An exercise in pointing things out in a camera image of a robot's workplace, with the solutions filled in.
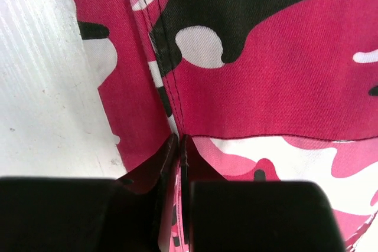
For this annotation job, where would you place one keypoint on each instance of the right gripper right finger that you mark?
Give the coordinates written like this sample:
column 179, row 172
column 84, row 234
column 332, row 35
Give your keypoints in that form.
column 258, row 215

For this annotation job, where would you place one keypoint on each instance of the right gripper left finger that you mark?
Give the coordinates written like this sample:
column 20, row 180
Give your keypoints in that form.
column 131, row 213

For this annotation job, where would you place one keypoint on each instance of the pink camouflage trousers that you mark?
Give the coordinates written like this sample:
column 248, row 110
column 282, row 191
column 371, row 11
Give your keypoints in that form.
column 267, row 89

